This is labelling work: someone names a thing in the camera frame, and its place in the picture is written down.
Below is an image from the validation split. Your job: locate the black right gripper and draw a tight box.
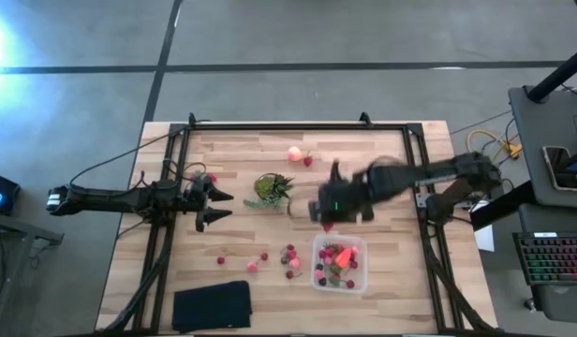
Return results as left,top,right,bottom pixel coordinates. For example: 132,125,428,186
309,182,375,225

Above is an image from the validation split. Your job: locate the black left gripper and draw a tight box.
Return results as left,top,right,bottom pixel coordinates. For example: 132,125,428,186
181,173,234,234

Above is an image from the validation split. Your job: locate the orange toy carrot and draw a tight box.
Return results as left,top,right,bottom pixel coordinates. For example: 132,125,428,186
335,247,354,269

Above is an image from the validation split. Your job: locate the clear plastic tupperware container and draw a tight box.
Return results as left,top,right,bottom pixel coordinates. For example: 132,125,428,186
309,232,369,295

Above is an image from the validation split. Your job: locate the small potted succulent plant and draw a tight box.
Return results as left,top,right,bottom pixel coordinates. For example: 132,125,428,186
241,171,296,210

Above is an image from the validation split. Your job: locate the black folded cloth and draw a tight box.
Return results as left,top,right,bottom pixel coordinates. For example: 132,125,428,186
170,279,254,334

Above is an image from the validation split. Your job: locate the white paper sheet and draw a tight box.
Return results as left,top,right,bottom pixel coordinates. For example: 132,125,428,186
473,200,496,254

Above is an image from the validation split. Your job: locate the grey metal side stand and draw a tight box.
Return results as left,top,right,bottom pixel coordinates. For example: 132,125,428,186
0,210,65,337

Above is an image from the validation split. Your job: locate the grey side desk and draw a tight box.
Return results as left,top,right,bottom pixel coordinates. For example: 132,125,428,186
507,85,577,210

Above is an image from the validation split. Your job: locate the black box with blue light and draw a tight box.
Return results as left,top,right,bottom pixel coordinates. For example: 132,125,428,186
0,170,22,217

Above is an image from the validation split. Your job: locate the backlit RGB keyboard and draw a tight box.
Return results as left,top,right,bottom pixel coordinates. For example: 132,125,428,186
513,231,577,286

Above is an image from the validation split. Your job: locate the black smartphone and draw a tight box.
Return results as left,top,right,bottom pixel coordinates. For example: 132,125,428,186
542,145,577,192

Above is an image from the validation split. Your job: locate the dark office chair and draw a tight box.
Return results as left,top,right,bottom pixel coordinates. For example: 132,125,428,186
522,283,577,325

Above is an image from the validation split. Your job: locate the black pole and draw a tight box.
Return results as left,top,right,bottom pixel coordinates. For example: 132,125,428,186
525,42,577,104

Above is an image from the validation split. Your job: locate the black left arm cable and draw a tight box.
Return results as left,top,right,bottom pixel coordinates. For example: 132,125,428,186
67,119,213,188

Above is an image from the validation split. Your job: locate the yellow cable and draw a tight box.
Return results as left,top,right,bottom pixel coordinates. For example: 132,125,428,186
465,129,524,163

